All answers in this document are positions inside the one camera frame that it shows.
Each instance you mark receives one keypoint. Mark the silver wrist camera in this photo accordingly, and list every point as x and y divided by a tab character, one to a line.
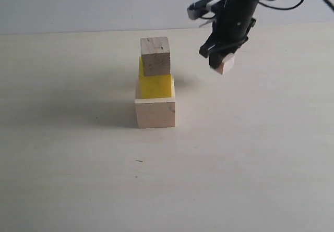
200	8

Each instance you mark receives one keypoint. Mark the yellow cube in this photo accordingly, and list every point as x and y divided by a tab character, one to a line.
151	87

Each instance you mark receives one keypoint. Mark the small light wooden cube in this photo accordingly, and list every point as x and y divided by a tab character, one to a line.
226	64

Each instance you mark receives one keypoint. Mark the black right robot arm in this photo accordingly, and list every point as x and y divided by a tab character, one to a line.
232	21

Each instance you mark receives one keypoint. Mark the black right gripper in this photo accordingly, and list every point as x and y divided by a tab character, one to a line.
233	20

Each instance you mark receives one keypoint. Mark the medium dark wooden cube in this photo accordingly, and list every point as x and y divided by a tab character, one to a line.
155	55

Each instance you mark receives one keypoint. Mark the large light wooden cube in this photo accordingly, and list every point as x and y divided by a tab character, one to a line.
157	112

